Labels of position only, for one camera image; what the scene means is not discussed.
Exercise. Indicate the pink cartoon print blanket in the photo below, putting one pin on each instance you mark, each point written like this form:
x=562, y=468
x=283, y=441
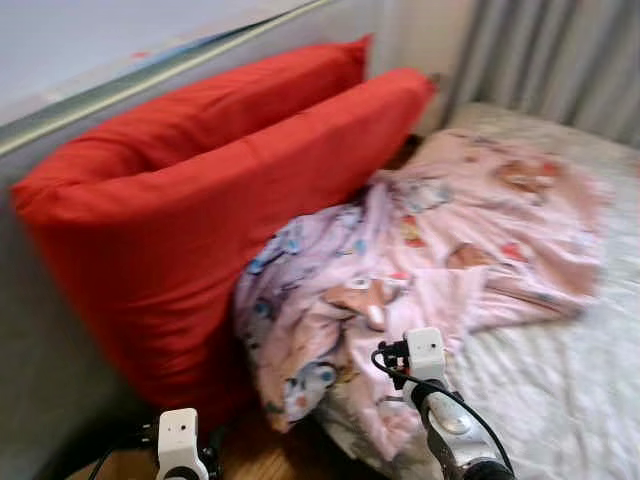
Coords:
x=450, y=230

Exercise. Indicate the beige floral bedsheet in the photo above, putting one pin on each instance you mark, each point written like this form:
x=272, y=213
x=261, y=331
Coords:
x=560, y=390

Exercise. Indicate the large red cushion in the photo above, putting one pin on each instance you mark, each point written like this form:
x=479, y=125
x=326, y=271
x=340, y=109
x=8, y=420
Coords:
x=230, y=100
x=170, y=270

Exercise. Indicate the grey pleated curtain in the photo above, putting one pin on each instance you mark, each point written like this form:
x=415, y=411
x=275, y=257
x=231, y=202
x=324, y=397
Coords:
x=550, y=60

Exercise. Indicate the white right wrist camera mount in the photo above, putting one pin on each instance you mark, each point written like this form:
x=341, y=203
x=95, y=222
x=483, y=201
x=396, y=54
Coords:
x=425, y=352

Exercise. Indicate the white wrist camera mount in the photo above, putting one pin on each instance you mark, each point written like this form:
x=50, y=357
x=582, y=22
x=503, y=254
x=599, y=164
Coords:
x=180, y=440
x=425, y=352

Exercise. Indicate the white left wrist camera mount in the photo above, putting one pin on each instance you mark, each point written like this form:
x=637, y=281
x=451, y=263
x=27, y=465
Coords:
x=180, y=440

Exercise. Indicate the grey window frame rail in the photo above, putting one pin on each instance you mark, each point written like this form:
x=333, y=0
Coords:
x=120, y=100

